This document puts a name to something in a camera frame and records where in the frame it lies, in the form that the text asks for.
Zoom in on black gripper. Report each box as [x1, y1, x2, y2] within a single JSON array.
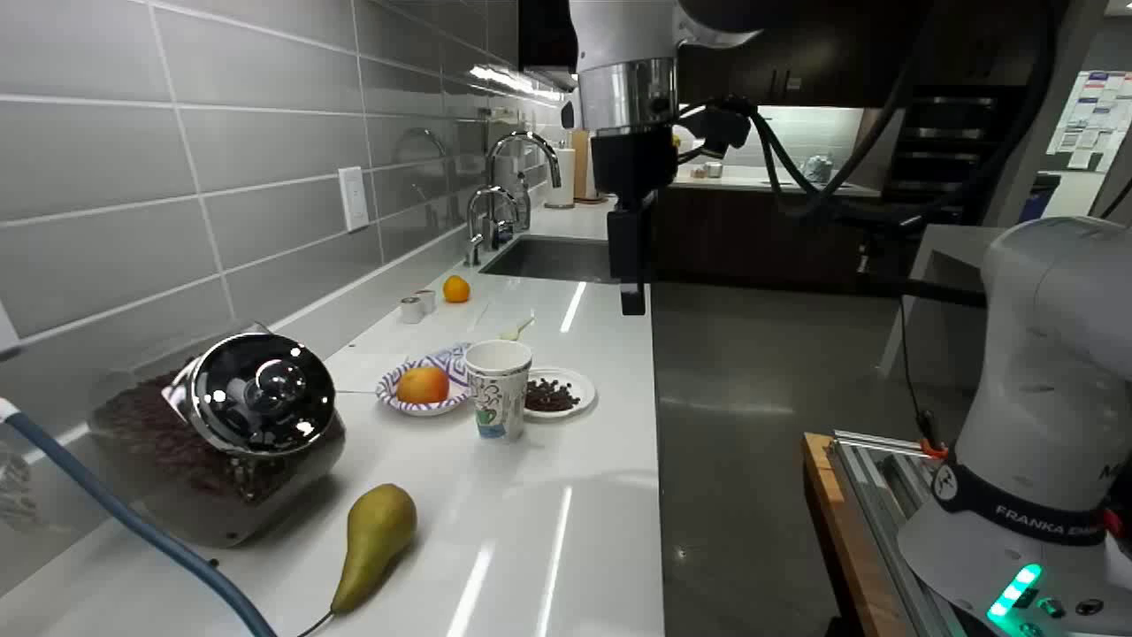
[[587, 123, 681, 318]]

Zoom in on printed paper cup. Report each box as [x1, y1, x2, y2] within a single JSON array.
[[470, 370, 531, 447]]

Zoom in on kitchen sink basin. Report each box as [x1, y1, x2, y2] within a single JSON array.
[[477, 232, 620, 288]]

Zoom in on wooden board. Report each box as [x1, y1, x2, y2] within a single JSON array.
[[569, 123, 601, 207]]

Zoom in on white bottle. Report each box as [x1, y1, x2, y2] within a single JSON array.
[[540, 144, 581, 214]]

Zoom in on white bowl with dark food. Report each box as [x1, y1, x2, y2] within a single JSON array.
[[520, 361, 601, 426]]

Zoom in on chrome kitchen faucet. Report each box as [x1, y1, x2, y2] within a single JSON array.
[[463, 129, 566, 268]]

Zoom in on pile of coffee beans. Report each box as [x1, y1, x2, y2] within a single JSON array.
[[525, 377, 582, 419]]

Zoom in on patterned paper plate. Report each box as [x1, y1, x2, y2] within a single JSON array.
[[426, 339, 477, 391]]

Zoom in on small white container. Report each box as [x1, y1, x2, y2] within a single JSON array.
[[397, 288, 442, 326]]

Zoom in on orange on small plate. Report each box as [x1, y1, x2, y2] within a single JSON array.
[[371, 358, 474, 423]]

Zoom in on dark shelf unit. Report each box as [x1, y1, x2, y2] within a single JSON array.
[[882, 82, 1022, 227]]

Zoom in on wooden table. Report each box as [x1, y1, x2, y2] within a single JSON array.
[[801, 430, 915, 637]]

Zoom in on green pear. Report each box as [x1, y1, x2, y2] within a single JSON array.
[[292, 480, 422, 637]]

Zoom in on glass jar with metal lid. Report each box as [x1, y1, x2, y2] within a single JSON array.
[[85, 326, 350, 551]]

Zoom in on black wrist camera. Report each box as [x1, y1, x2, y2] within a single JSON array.
[[672, 96, 760, 158]]

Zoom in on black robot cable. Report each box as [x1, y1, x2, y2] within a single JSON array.
[[676, 45, 949, 227]]

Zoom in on white wall outlet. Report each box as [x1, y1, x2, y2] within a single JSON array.
[[337, 163, 375, 236]]

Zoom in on metal rail frame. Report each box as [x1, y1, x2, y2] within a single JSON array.
[[829, 426, 962, 637]]

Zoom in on white wall poster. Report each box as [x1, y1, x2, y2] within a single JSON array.
[[1040, 64, 1132, 223]]

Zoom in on blue hose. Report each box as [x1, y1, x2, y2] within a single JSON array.
[[0, 398, 283, 637]]

